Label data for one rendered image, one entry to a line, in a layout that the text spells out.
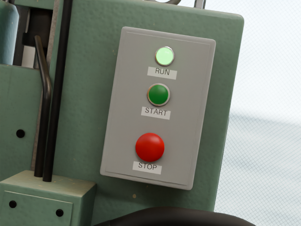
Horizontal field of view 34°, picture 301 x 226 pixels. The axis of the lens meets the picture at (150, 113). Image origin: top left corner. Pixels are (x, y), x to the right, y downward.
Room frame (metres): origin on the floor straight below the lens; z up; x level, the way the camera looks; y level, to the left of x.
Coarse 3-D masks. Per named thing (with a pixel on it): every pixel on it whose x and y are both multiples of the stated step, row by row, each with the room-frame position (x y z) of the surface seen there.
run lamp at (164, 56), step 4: (160, 48) 0.51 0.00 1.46; (164, 48) 0.51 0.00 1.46; (168, 48) 0.51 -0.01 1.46; (156, 52) 0.51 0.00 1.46; (160, 52) 0.51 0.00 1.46; (164, 52) 0.51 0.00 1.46; (168, 52) 0.51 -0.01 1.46; (172, 52) 0.51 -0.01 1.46; (156, 56) 0.51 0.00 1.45; (160, 56) 0.51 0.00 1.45; (164, 56) 0.51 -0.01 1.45; (168, 56) 0.51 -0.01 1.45; (172, 56) 0.51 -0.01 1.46; (156, 60) 0.51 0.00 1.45; (160, 60) 0.51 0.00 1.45; (164, 60) 0.51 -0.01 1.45; (168, 60) 0.51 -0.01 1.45; (172, 60) 0.51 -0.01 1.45; (160, 64) 0.51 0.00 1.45; (164, 64) 0.51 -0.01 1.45; (168, 64) 0.51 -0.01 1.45
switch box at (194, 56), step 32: (128, 32) 0.52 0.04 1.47; (160, 32) 0.52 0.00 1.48; (128, 64) 0.52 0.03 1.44; (192, 64) 0.51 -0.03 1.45; (128, 96) 0.52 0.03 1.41; (192, 96) 0.51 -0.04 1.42; (128, 128) 0.51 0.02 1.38; (160, 128) 0.51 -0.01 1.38; (192, 128) 0.51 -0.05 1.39; (128, 160) 0.51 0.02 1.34; (160, 160) 0.51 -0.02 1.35; (192, 160) 0.51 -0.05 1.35
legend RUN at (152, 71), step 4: (148, 68) 0.51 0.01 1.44; (152, 68) 0.51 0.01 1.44; (156, 68) 0.51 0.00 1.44; (148, 72) 0.51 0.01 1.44; (152, 72) 0.51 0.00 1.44; (156, 72) 0.51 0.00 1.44; (160, 72) 0.51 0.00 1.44; (164, 72) 0.51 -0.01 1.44; (168, 72) 0.51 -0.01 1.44; (172, 72) 0.51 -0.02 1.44; (176, 72) 0.51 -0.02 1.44; (156, 76) 0.51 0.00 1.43; (160, 76) 0.51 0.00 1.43; (164, 76) 0.51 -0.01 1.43; (168, 76) 0.51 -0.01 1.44; (172, 76) 0.51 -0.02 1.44
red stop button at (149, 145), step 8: (144, 136) 0.50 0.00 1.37; (152, 136) 0.50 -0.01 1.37; (136, 144) 0.51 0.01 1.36; (144, 144) 0.50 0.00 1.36; (152, 144) 0.50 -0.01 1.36; (160, 144) 0.50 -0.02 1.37; (144, 152) 0.50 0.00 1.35; (152, 152) 0.50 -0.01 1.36; (160, 152) 0.50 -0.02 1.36; (144, 160) 0.51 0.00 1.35; (152, 160) 0.50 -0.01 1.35
